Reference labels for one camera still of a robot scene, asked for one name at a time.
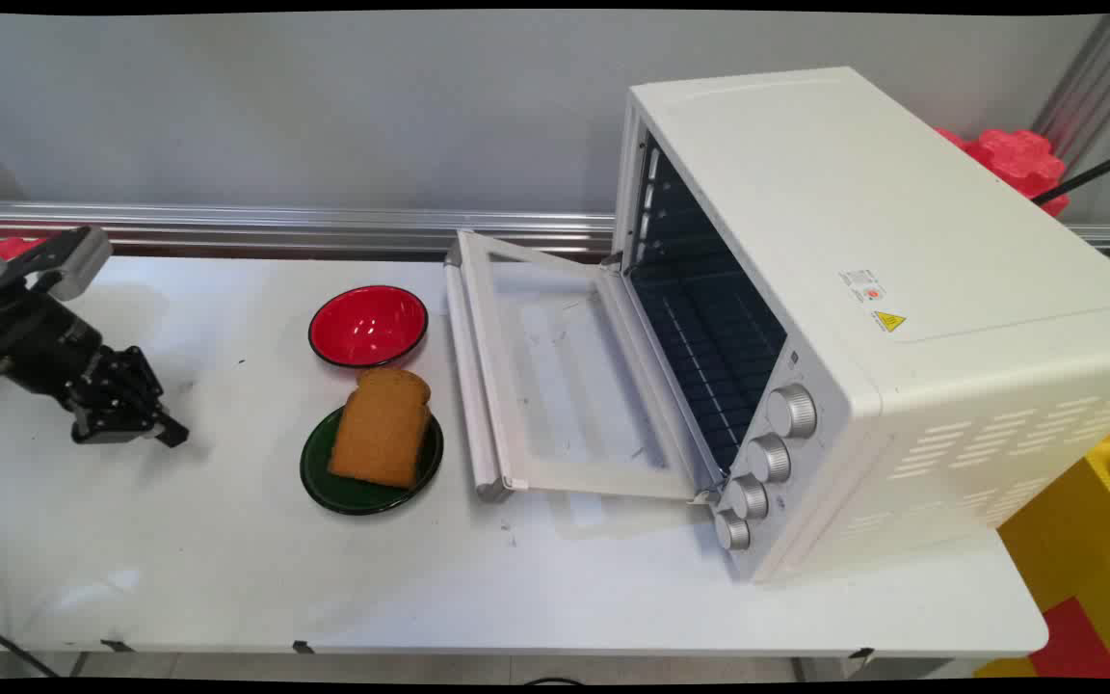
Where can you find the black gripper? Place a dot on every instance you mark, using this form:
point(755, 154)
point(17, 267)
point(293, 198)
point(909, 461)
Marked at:
point(30, 337)

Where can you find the dark green plate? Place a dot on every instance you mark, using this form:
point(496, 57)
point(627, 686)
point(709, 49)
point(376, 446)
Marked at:
point(353, 492)

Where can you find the red bowl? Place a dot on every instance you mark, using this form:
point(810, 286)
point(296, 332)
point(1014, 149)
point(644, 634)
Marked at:
point(368, 326)

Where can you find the brown bread slice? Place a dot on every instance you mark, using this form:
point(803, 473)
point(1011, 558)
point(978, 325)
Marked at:
point(382, 429)

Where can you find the white glass oven door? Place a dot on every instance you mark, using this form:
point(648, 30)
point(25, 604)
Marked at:
point(565, 376)

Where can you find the silver oven knob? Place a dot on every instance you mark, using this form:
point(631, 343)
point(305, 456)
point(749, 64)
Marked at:
point(732, 530)
point(769, 458)
point(792, 412)
point(748, 496)

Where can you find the yellow warning sticker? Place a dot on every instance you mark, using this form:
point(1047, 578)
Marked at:
point(888, 321)

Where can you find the white toaster oven body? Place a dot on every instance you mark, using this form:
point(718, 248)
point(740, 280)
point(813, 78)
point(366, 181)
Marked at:
point(902, 289)

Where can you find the red plastic toy block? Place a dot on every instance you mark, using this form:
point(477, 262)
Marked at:
point(1017, 159)

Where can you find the yellow foam block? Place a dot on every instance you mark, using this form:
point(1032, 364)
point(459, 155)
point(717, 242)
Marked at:
point(1085, 549)

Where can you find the red foam block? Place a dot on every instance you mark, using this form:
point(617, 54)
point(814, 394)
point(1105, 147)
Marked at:
point(1075, 641)

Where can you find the thin black rod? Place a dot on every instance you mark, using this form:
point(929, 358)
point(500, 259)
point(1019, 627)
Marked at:
point(1090, 173)

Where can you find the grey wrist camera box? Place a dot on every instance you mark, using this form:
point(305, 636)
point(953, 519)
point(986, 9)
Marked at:
point(73, 258)

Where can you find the red object behind rail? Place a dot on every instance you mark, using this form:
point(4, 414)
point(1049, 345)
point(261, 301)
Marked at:
point(11, 246)

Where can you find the aluminium frame rail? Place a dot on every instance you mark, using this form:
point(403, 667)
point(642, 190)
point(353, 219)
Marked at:
point(276, 226)

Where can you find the aluminium frame post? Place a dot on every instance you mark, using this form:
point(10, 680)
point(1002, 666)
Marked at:
point(1095, 87)

